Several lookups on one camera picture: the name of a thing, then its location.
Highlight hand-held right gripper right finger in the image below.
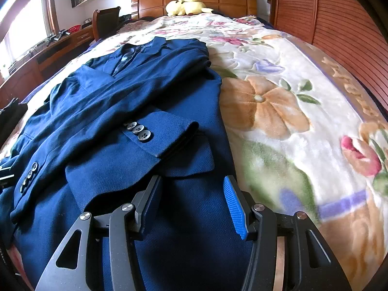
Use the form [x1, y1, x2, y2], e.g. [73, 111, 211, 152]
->
[223, 175, 353, 291]

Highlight dark folded clothes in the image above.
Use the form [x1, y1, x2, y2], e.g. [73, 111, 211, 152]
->
[0, 97, 28, 141]

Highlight wooden chair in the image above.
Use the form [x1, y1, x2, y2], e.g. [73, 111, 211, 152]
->
[92, 7, 122, 42]

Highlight window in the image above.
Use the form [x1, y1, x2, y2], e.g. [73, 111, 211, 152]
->
[0, 0, 59, 78]

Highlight blue suit jacket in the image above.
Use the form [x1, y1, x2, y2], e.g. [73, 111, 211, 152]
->
[0, 36, 254, 291]

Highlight floral blanket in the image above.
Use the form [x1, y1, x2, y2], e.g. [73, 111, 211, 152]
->
[0, 15, 388, 291]

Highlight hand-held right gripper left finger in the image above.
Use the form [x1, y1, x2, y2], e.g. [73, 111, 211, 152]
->
[36, 175, 165, 291]

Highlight yellow plush toy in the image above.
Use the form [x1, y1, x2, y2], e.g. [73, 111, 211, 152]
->
[166, 0, 214, 17]

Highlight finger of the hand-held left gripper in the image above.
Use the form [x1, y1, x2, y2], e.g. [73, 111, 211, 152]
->
[0, 166, 15, 188]

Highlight wooden desk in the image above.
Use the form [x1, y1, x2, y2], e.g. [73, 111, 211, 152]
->
[0, 24, 95, 110]

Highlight wooden slatted wardrobe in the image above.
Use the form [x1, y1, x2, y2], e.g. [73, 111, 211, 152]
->
[268, 0, 388, 111]

